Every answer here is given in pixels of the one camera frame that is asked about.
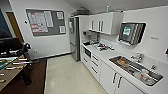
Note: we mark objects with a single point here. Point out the black built-in microwave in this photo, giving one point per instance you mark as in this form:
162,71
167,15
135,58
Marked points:
87,52

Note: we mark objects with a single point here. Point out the stainless steel refrigerator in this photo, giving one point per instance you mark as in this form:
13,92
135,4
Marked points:
75,40

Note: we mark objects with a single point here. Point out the black drying rack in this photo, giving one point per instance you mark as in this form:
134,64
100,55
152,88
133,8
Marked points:
105,46

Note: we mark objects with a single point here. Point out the white base cabinet unit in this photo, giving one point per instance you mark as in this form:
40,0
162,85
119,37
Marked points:
106,76

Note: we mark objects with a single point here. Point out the bowl with orange remains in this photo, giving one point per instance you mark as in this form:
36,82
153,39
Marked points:
122,61

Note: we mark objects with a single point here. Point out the blue spray bottle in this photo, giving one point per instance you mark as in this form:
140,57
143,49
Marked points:
107,9

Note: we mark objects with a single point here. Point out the steel paper towel dispenser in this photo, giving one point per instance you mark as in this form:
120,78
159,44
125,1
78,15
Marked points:
130,33

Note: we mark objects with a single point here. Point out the grey display board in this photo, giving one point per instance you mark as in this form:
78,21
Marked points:
40,21

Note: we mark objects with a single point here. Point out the steel sink basin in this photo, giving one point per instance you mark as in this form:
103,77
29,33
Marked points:
133,71

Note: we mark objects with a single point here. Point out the white cup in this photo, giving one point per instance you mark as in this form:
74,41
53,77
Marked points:
144,75

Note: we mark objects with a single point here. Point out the white saucer plate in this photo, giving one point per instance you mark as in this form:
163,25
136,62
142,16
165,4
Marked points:
146,80

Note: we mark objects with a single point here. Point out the small chrome sink knob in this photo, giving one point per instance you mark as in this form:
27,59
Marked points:
153,67

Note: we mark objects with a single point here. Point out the brown wooden door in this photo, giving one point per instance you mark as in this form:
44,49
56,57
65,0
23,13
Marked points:
15,26

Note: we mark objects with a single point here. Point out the green foosball table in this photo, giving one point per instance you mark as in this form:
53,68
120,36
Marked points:
13,71

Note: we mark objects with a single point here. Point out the white wall cabinet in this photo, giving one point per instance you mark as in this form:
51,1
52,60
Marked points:
106,23

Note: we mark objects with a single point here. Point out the small wall label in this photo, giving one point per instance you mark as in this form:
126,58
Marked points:
154,38

